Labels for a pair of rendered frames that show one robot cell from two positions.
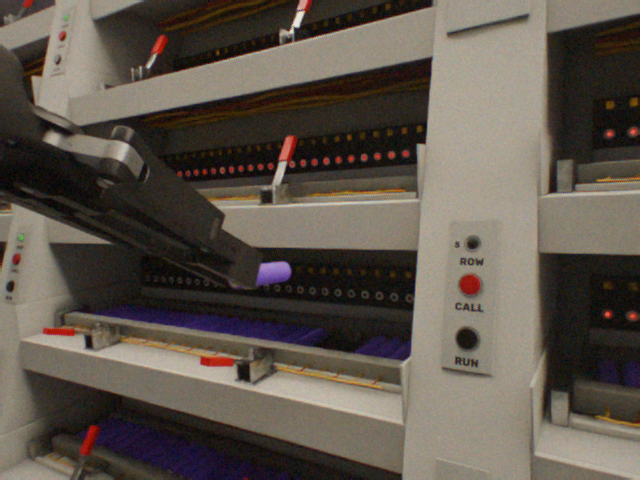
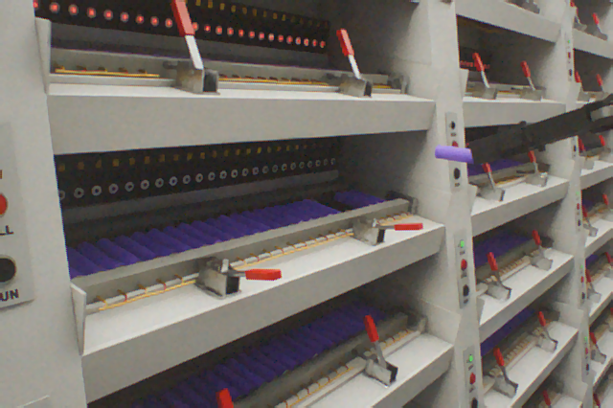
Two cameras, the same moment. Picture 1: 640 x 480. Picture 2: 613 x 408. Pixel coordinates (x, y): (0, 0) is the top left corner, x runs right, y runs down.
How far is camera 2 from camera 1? 0.95 m
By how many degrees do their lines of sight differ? 83
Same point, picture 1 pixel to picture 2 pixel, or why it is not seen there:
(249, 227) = (359, 117)
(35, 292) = (61, 261)
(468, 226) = (450, 116)
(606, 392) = not seen: hidden behind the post
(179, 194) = not seen: hidden behind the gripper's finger
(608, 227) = (469, 115)
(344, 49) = not seen: outside the picture
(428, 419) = (450, 217)
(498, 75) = (447, 32)
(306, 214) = (393, 106)
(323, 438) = (416, 254)
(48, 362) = (159, 353)
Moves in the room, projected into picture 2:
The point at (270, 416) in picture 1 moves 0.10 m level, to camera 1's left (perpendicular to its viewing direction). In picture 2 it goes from (396, 257) to (397, 273)
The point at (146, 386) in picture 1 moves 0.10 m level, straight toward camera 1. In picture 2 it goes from (311, 291) to (397, 280)
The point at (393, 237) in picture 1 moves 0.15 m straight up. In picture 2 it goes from (422, 122) to (415, 20)
